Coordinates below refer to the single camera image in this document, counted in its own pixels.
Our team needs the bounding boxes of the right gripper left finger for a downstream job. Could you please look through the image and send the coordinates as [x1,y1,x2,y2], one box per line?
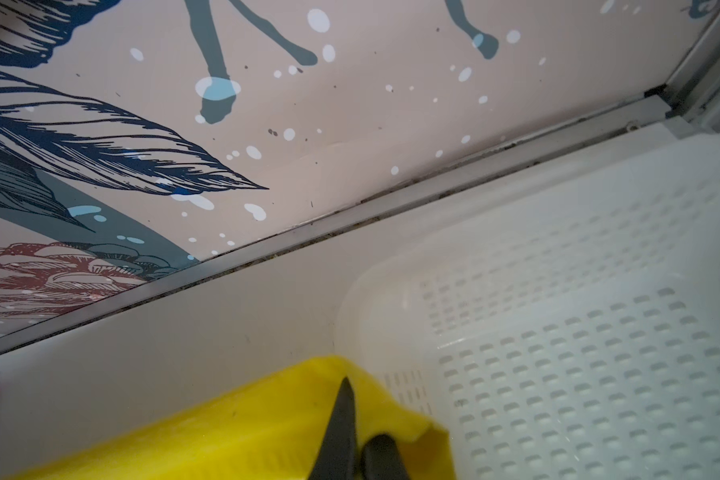
[307,378,357,480]

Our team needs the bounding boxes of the white plastic basket tray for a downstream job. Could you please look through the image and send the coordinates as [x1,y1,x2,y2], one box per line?
[335,134,720,479]

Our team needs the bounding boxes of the yellow shorts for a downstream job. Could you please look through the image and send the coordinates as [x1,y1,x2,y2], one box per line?
[25,356,455,479]

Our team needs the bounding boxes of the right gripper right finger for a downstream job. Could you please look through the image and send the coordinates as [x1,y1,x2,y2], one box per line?
[360,434,410,480]

